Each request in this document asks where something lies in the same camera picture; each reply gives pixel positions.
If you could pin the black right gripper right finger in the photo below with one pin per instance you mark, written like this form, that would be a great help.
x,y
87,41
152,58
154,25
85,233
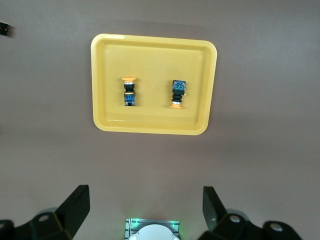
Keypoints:
x,y
225,222

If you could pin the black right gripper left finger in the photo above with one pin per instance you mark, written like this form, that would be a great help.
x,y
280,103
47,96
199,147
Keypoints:
x,y
62,220

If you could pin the yellow push button switch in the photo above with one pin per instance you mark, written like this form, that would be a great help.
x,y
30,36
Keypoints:
x,y
178,93
129,92

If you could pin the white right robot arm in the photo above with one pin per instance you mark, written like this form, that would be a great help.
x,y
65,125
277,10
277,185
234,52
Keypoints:
x,y
156,233

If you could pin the yellow plastic tray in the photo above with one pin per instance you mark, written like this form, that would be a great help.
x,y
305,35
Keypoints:
x,y
150,60

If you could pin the red button orange striped body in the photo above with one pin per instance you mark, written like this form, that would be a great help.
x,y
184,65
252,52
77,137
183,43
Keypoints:
x,y
4,28

